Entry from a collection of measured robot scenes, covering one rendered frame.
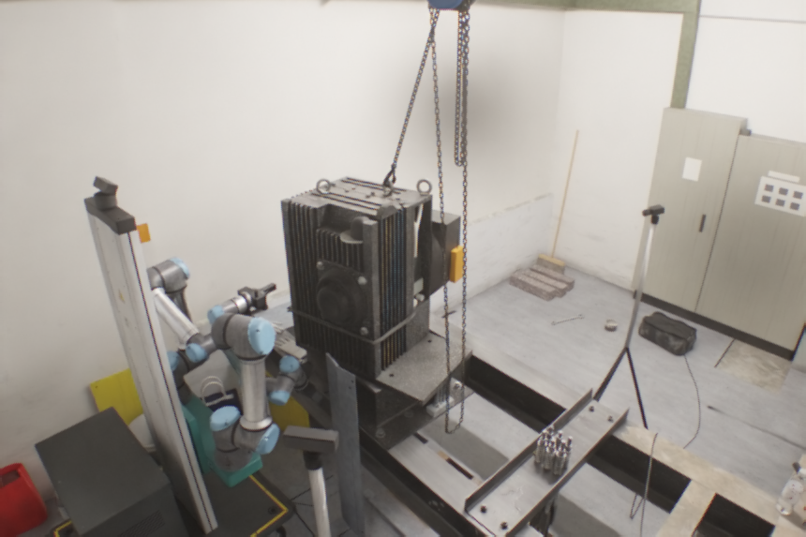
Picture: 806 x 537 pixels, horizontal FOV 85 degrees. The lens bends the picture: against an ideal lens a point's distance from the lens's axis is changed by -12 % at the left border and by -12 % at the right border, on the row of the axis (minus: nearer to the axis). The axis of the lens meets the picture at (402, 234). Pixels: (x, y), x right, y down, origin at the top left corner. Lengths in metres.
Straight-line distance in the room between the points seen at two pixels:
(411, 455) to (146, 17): 2.32
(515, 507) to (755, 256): 2.96
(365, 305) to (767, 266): 3.24
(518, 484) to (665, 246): 2.92
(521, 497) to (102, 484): 1.55
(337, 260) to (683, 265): 3.24
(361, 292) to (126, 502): 1.13
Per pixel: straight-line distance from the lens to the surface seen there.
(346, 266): 2.00
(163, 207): 2.79
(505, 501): 2.08
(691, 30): 4.43
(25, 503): 3.20
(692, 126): 4.30
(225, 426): 1.99
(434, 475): 2.14
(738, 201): 4.30
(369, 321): 2.04
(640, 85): 4.68
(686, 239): 4.49
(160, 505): 2.09
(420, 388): 2.15
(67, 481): 2.20
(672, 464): 2.41
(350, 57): 3.20
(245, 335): 1.74
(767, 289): 4.44
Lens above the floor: 2.29
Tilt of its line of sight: 23 degrees down
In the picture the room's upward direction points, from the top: straight up
